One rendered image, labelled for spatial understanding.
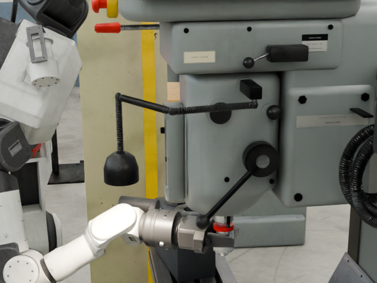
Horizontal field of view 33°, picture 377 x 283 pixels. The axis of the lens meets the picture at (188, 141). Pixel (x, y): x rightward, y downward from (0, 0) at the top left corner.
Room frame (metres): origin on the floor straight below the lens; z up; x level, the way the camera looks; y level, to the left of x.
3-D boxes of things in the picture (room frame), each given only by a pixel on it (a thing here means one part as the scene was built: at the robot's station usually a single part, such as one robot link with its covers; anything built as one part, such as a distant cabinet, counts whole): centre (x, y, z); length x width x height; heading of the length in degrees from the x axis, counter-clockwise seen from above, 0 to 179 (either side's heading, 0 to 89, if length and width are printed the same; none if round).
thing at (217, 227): (1.32, -0.08, 1.26); 0.05 x 0.05 x 0.01
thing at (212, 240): (1.29, -0.07, 1.24); 0.06 x 0.02 x 0.03; 74
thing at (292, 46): (1.20, -0.16, 1.66); 0.12 x 0.04 x 0.04; 99
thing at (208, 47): (1.33, -0.12, 1.68); 0.34 x 0.24 x 0.10; 99
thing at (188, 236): (1.35, 0.01, 1.24); 0.13 x 0.12 x 0.10; 164
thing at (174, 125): (1.30, 0.03, 1.45); 0.04 x 0.04 x 0.21; 9
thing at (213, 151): (1.32, -0.08, 1.47); 0.21 x 0.19 x 0.32; 9
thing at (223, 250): (1.32, -0.08, 1.23); 0.05 x 0.05 x 0.05
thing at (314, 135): (1.35, -0.27, 1.47); 0.24 x 0.19 x 0.26; 9
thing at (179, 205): (1.79, 0.02, 1.03); 0.22 x 0.12 x 0.20; 20
